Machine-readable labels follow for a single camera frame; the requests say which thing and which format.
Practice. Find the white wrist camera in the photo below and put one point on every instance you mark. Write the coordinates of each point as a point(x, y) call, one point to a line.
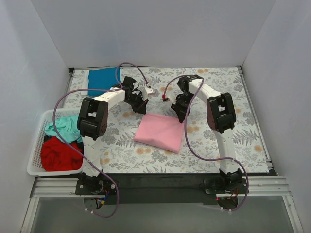
point(170, 98)
point(147, 92)

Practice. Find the folded blue t shirt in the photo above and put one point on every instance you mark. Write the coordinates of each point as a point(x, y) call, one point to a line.
point(103, 78)

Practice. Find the aluminium frame rail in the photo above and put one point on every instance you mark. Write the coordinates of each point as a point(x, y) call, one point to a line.
point(54, 187)

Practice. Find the white plastic laundry basket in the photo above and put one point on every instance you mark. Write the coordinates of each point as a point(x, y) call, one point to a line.
point(34, 166)

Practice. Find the teal t shirt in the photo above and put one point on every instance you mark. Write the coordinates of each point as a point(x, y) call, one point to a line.
point(67, 128)

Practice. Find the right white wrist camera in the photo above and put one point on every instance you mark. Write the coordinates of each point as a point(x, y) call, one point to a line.
point(170, 98)

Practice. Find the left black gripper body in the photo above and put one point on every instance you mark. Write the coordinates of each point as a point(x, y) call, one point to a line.
point(139, 104)

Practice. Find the floral table cloth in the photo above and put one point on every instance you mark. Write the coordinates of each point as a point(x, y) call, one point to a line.
point(199, 151)

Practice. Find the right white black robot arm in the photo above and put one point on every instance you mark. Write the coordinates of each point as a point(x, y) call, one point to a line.
point(221, 119)

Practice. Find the red t shirt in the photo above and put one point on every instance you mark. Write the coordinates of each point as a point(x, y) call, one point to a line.
point(58, 156)

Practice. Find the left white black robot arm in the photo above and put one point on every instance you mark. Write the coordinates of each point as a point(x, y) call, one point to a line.
point(93, 117)

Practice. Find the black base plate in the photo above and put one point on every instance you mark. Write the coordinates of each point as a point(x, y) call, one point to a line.
point(153, 188)

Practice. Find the pink t shirt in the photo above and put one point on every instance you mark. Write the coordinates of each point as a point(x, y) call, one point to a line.
point(164, 132)

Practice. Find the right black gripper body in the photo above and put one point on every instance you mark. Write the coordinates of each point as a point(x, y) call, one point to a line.
point(180, 107)

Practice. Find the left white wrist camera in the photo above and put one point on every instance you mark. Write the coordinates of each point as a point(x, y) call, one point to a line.
point(147, 92)

